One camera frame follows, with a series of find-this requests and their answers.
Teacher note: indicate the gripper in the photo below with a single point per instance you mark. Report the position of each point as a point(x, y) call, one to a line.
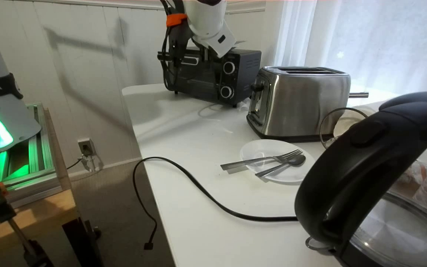
point(180, 40)

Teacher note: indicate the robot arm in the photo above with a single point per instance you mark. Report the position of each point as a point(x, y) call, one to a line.
point(207, 21)

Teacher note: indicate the toaster oven door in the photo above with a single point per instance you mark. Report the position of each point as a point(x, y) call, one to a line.
point(202, 79)

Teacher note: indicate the toaster oven knob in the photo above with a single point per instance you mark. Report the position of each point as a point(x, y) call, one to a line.
point(226, 92)
point(229, 68)

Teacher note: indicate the black toaster oven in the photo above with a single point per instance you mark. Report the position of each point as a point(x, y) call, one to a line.
point(241, 74)

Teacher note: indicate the black toaster lever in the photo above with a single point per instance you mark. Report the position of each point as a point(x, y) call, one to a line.
point(257, 87)

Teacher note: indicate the clear plastic plate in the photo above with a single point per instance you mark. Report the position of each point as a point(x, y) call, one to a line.
point(261, 148)

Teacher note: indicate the stainless steel toaster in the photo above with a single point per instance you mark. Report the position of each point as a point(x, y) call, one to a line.
point(302, 104)

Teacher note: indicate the metal knife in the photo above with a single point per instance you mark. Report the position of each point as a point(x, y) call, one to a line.
point(237, 169)

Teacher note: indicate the metal fork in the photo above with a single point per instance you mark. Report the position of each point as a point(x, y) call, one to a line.
point(258, 160)

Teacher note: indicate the metal spoon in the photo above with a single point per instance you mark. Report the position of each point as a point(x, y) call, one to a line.
point(295, 160)

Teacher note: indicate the silver metal bar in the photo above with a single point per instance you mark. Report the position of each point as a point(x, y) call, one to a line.
point(358, 95)

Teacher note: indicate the white curtain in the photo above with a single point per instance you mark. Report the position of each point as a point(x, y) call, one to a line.
point(384, 37)

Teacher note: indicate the glass electric kettle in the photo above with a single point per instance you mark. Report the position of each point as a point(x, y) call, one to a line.
point(350, 167)

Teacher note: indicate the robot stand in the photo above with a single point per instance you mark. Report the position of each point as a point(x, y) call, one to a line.
point(32, 207)

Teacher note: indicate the wall socket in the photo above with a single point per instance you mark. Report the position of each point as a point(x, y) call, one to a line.
point(86, 147)

